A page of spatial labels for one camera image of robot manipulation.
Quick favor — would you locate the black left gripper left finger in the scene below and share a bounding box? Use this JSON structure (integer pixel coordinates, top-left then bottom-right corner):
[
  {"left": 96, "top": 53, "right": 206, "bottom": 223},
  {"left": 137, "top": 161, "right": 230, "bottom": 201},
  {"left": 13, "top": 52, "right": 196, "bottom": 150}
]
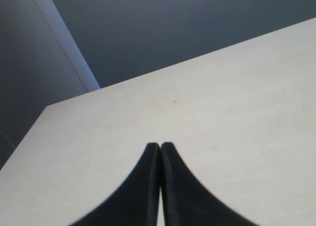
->
[{"left": 73, "top": 143, "right": 161, "bottom": 226}]

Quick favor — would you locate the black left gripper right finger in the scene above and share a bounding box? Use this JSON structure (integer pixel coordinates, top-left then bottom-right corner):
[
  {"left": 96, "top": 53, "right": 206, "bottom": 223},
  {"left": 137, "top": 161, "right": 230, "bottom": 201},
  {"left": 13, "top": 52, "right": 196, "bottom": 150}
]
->
[{"left": 160, "top": 142, "right": 255, "bottom": 226}]

